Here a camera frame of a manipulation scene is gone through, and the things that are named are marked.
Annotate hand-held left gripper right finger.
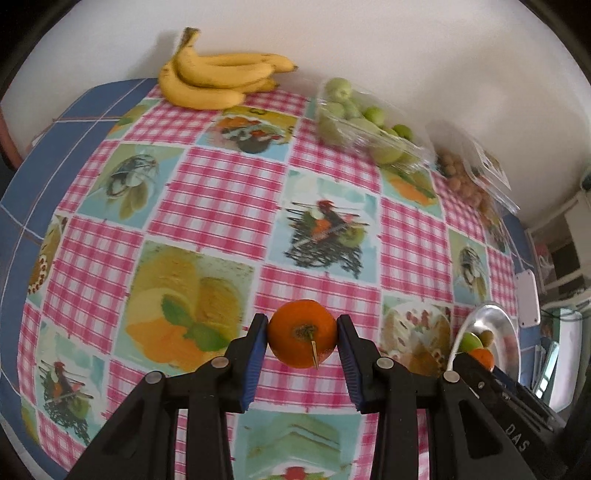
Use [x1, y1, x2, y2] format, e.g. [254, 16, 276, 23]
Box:
[336, 314, 506, 480]

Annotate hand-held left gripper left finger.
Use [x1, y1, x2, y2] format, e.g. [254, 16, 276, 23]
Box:
[69, 313, 269, 480]

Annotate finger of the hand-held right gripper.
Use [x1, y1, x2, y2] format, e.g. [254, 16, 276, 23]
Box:
[455, 353, 514, 403]

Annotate large tangerine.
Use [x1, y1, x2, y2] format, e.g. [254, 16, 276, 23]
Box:
[470, 348, 496, 372]

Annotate tangerine with stem stick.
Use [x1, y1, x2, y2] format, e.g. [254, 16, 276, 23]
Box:
[268, 299, 338, 370]

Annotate round metal plate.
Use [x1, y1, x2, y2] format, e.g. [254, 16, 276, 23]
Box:
[445, 302, 522, 386]

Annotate pile of small green fruits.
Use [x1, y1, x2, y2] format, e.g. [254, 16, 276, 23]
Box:
[318, 78, 416, 166]

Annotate white plastic device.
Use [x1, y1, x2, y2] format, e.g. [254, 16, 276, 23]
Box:
[516, 271, 540, 328]

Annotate checkered printed tablecloth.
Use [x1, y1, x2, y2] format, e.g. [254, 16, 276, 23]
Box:
[18, 88, 520, 480]

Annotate white shelf unit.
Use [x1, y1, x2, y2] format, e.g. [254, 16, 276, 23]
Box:
[526, 188, 591, 305]

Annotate pile of tan longans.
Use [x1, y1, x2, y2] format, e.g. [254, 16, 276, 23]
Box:
[436, 150, 495, 215]

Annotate clear plastic lidded container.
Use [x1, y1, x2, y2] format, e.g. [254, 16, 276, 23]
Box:
[425, 120, 520, 217]

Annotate bag of green apples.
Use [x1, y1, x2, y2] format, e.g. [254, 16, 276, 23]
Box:
[314, 76, 437, 174]

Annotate yellow banana bunch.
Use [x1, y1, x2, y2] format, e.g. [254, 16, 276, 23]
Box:
[158, 27, 299, 110]

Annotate pink board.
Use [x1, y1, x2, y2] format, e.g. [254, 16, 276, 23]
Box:
[0, 99, 21, 169]

